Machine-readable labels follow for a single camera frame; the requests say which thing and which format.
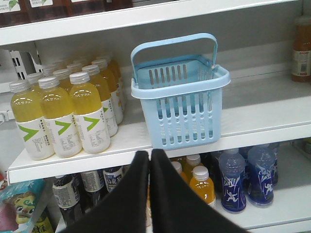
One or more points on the yellow-green drink bottle front middle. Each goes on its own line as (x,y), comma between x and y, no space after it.
(58,115)

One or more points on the yellow-green drink bottle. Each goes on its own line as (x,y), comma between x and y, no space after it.
(25,104)
(58,115)
(88,113)

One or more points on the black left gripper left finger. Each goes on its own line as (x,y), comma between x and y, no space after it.
(124,209)

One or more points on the orange juice bottle white label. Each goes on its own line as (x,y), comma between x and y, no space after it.
(203,185)

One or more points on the blue sports drink bottle right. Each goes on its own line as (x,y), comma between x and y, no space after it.
(261,160)

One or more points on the yellow-green drink bottle front left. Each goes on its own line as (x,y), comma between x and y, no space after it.
(25,104)

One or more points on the yellow-green drink bottle front right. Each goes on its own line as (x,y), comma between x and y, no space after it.
(88,113)

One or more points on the teal snack bag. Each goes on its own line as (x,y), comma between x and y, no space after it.
(22,207)

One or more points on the dark soy drink bottle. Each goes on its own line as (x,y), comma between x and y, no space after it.
(67,197)

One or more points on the white store shelving unit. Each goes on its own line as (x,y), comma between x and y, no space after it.
(260,105)

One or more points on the light blue plastic basket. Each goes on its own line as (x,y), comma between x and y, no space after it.
(181,99)

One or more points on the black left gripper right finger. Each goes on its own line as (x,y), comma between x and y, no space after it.
(176,208)

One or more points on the orange C100 bottle front left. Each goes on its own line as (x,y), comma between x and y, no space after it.
(301,59)

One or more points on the blue sports drink bottle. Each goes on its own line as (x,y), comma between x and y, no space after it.
(261,160)
(232,166)

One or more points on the blue sports drink bottle left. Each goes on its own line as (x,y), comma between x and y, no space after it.
(232,166)

